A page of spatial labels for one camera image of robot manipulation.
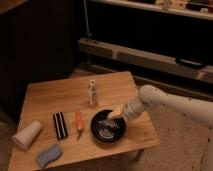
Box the white paper cup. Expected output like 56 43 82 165
12 121 42 150

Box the metal pole stand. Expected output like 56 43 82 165
83 0 92 42

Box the black handle on shelf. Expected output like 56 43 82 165
175 58 207 69

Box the blue sponge cloth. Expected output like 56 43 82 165
36 144 63 169

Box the orange carrot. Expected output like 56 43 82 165
76 111 84 140

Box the black ceramic bowl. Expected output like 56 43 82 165
90 109 126 143

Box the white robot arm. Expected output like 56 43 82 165
107 85 213 171

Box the clear spice bottle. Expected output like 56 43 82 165
88 80 97 106

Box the wooden table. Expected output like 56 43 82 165
8 72 159 171

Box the black white striped block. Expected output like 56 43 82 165
53 112 68 140

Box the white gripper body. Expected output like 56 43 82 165
122 97 146 119

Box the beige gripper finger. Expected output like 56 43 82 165
112 105 123 114
107 112 123 119

